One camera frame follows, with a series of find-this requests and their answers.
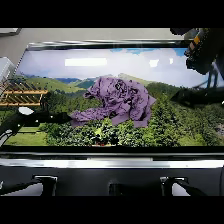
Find silver frame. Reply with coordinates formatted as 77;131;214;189
0;152;224;197

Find purple long-sleeved shirt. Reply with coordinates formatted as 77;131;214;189
69;75;157;129

